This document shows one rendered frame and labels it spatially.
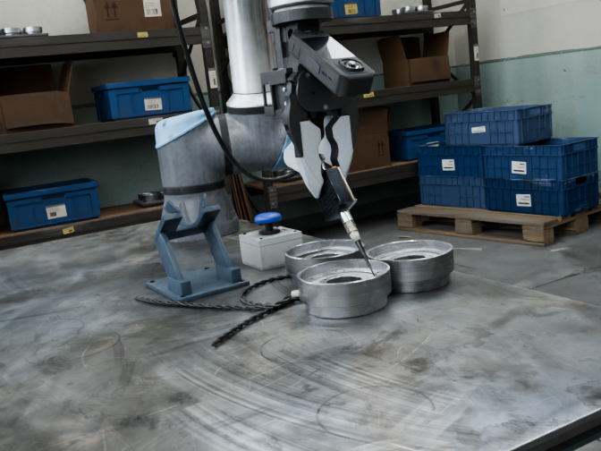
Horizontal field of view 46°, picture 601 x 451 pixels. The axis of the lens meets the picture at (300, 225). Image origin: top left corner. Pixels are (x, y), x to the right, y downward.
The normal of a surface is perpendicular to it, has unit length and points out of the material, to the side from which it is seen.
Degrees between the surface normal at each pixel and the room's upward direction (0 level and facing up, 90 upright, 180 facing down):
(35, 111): 83
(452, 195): 90
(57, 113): 84
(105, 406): 0
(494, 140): 91
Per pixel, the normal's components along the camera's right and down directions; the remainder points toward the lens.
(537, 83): -0.87, 0.18
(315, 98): 0.53, 0.10
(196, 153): 0.22, 0.19
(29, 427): -0.11, -0.98
